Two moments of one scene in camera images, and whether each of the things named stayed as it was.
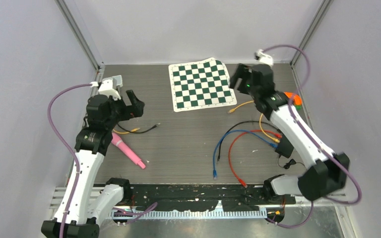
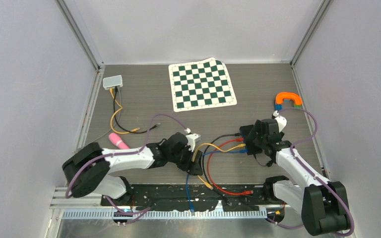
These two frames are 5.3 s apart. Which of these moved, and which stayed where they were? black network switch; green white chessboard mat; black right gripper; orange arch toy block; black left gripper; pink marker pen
Moved: black right gripper; black network switch; black left gripper
Stayed: pink marker pen; orange arch toy block; green white chessboard mat
